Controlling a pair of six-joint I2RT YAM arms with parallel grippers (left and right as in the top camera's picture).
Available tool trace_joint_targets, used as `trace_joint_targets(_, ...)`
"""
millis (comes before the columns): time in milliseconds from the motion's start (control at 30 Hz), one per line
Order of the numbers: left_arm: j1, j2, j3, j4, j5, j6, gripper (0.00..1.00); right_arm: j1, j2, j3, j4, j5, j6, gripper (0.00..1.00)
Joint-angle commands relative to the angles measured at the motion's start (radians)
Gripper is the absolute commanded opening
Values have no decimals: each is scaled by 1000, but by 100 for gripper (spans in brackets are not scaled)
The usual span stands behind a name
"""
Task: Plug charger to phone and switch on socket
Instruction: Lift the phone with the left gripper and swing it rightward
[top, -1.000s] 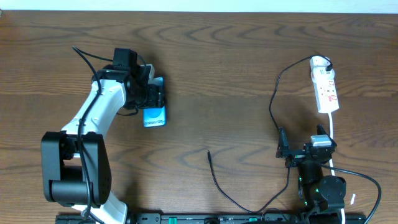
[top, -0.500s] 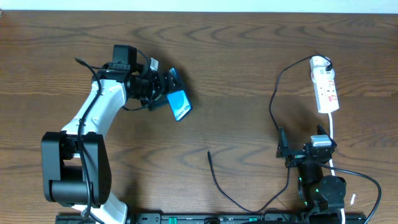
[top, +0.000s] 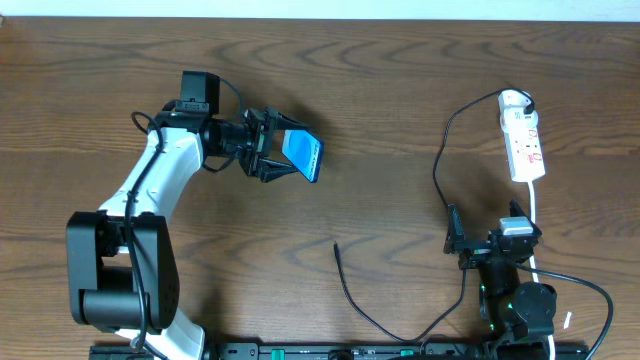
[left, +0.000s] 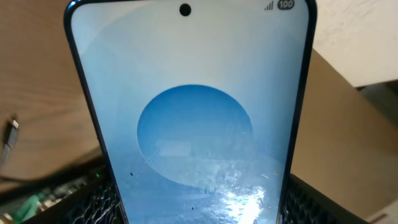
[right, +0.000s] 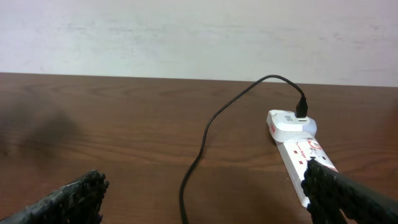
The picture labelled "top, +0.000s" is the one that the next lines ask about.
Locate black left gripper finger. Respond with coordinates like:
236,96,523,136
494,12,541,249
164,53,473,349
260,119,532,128
259,158,298,183
274,111,309,131

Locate blue Samsung Galaxy smartphone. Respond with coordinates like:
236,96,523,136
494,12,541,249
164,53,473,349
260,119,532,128
282,130,324,183

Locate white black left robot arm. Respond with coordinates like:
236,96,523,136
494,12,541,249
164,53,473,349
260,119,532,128
66,100,309,359

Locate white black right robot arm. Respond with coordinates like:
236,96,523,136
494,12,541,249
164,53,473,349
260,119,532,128
444,200,557,359

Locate white USB charger plug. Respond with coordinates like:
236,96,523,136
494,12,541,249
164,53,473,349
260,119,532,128
498,89,532,112

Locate white power strip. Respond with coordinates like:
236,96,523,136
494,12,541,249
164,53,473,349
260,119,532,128
500,107,546,183

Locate white paper scrap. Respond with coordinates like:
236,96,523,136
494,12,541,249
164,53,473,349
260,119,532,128
563,311,572,329

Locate white power strip cord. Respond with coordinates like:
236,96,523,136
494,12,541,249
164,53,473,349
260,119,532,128
526,180,557,360

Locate black USB charging cable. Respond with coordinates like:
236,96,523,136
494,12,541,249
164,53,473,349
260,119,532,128
332,87,536,344

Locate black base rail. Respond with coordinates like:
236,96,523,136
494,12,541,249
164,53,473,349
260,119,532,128
89,341,591,360

